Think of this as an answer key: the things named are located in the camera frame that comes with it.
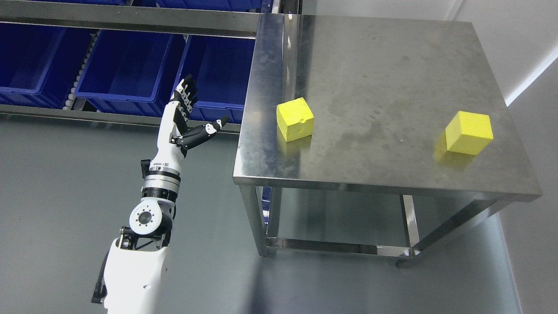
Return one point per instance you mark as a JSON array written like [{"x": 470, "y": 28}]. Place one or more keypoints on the yellow foam block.
[
  {"x": 295, "y": 119},
  {"x": 468, "y": 133}
]

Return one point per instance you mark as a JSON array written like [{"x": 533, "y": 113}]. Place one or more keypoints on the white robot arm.
[{"x": 133, "y": 270}]

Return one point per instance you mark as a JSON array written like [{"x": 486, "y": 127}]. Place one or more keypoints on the blue bin lower middle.
[{"x": 131, "y": 72}]

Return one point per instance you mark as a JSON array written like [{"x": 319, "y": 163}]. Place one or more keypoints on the blue bin lower right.
[{"x": 221, "y": 67}]

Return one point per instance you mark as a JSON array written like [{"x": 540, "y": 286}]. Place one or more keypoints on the blue bin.
[
  {"x": 221, "y": 67},
  {"x": 39, "y": 64},
  {"x": 131, "y": 72}
]

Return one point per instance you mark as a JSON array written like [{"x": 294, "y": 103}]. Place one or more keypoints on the steel shelf rack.
[{"x": 122, "y": 18}]

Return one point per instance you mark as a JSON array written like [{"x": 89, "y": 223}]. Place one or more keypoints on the stainless steel table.
[{"x": 382, "y": 91}]

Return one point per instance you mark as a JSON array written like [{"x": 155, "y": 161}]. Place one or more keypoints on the blue bin lower left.
[{"x": 39, "y": 64}]

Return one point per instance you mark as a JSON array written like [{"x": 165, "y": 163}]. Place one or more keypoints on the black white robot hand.
[{"x": 175, "y": 138}]

